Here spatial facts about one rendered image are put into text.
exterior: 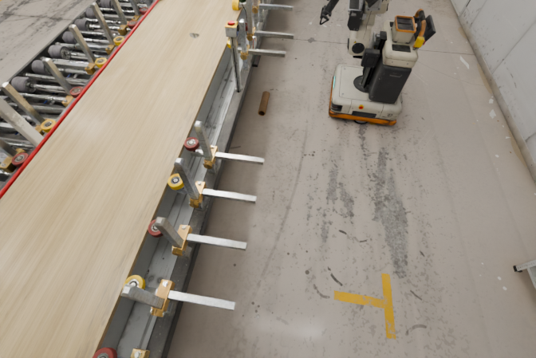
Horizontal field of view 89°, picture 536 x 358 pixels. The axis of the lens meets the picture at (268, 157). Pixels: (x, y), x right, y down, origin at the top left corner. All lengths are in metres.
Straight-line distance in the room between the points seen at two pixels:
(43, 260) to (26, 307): 0.18
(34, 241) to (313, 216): 1.75
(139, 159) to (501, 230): 2.71
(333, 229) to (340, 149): 0.82
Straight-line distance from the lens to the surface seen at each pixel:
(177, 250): 1.38
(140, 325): 1.61
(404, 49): 2.61
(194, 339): 2.16
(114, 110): 1.96
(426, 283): 2.42
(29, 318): 1.52
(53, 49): 2.86
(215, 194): 1.47
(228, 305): 1.31
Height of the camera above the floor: 2.11
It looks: 55 degrees down
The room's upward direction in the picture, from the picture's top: straight up
